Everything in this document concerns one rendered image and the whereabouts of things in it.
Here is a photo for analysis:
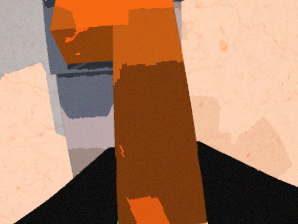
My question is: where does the orange l-shaped part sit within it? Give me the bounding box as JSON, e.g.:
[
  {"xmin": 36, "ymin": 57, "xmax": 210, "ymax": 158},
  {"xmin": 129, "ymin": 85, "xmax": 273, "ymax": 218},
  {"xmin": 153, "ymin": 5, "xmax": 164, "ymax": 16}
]
[{"xmin": 51, "ymin": 0, "xmax": 208, "ymax": 224}]

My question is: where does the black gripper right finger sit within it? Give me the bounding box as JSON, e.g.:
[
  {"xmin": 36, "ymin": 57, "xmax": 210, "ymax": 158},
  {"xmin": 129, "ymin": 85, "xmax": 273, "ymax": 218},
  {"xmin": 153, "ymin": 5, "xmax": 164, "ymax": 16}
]
[{"xmin": 197, "ymin": 141, "xmax": 298, "ymax": 224}]

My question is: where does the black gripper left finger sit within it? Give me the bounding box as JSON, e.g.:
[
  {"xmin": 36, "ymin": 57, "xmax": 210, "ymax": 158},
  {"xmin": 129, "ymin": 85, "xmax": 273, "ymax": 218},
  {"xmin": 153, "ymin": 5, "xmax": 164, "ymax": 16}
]
[{"xmin": 15, "ymin": 147, "xmax": 117, "ymax": 224}]

